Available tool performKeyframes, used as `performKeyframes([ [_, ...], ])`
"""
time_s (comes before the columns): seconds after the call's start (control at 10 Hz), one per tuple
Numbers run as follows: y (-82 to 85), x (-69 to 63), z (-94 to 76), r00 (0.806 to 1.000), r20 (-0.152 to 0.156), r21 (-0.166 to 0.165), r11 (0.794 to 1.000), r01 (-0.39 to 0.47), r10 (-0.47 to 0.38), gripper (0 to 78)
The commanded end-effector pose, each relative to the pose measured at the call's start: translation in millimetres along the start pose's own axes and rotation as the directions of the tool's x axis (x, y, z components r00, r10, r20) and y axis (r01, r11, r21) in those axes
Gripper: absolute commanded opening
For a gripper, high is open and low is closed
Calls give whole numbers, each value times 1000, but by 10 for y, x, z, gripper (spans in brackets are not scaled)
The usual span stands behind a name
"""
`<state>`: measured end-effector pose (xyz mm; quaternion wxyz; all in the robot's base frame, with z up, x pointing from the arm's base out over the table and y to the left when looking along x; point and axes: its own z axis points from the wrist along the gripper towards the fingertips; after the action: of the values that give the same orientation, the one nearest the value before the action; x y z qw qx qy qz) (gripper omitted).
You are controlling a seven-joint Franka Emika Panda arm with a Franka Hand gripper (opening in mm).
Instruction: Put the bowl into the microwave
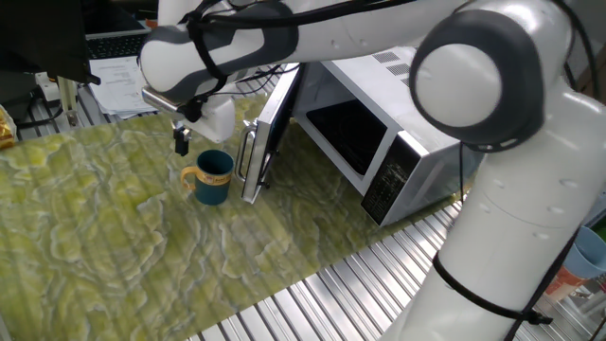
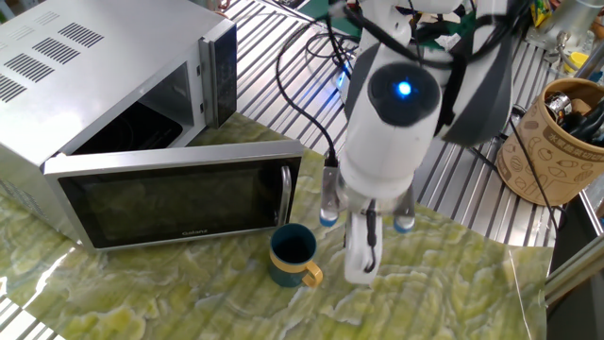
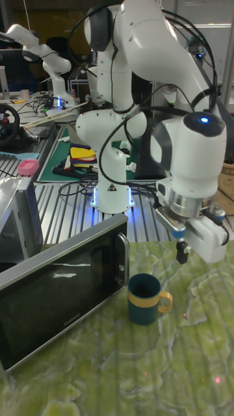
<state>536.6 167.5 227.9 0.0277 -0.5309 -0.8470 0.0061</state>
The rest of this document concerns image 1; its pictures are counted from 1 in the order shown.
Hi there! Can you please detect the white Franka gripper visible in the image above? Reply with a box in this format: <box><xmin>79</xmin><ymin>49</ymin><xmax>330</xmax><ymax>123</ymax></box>
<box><xmin>172</xmin><ymin>97</ymin><xmax>237</xmax><ymax>157</ymax></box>

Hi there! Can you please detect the teal mug with yellow handle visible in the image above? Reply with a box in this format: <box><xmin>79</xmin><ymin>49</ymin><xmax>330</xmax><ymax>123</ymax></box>
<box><xmin>180</xmin><ymin>150</ymin><xmax>236</xmax><ymax>206</ymax></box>

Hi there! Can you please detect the black glass microwave door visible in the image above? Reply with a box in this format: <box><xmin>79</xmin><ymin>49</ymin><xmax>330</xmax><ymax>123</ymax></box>
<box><xmin>235</xmin><ymin>63</ymin><xmax>304</xmax><ymax>205</ymax></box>

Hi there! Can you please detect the silver microwave oven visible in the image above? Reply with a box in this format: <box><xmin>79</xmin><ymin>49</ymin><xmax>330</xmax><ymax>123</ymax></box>
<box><xmin>291</xmin><ymin>45</ymin><xmax>484</xmax><ymax>227</ymax></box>

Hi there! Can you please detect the white printed paper stack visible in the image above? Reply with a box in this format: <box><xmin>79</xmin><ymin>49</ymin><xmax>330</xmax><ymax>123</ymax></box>
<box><xmin>88</xmin><ymin>55</ymin><xmax>160</xmax><ymax>119</ymax></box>

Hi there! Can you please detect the black keyboard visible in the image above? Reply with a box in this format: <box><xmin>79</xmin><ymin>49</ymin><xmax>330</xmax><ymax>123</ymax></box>
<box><xmin>86</xmin><ymin>28</ymin><xmax>152</xmax><ymax>61</ymax></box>

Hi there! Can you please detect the green marble pattern mat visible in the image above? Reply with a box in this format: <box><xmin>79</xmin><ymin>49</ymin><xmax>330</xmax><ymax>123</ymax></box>
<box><xmin>0</xmin><ymin>91</ymin><xmax>474</xmax><ymax>341</ymax></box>

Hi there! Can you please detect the white power strip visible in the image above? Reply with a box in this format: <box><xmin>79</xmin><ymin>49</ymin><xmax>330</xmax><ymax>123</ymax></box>
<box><xmin>35</xmin><ymin>70</ymin><xmax>61</xmax><ymax>103</ymax></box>

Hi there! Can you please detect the black monitor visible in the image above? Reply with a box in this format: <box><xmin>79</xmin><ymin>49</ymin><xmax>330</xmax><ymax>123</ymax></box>
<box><xmin>0</xmin><ymin>0</ymin><xmax>102</xmax><ymax>86</ymax></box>

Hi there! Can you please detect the golden snack bag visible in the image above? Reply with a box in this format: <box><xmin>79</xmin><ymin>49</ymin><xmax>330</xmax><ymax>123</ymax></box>
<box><xmin>0</xmin><ymin>104</ymin><xmax>18</xmax><ymax>151</ymax></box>

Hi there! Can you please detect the orange cup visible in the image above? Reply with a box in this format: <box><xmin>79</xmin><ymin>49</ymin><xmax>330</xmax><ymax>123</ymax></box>
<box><xmin>544</xmin><ymin>264</ymin><xmax>591</xmax><ymax>304</ymax></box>

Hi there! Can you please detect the stack of light blue cups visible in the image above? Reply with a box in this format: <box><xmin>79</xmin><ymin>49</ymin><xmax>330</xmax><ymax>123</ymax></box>
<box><xmin>561</xmin><ymin>225</ymin><xmax>606</xmax><ymax>280</ymax></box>

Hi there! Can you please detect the black camera cable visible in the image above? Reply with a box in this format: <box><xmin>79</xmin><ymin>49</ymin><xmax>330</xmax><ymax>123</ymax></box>
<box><xmin>179</xmin><ymin>0</ymin><xmax>418</xmax><ymax>123</ymax></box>

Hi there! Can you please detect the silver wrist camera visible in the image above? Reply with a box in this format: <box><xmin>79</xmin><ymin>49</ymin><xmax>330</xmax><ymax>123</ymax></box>
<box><xmin>141</xmin><ymin>86</ymin><xmax>187</xmax><ymax>116</ymax></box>

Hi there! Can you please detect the short aluminium post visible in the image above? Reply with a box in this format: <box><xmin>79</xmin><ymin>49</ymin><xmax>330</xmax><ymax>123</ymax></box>
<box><xmin>56</xmin><ymin>75</ymin><xmax>80</xmax><ymax>128</ymax></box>

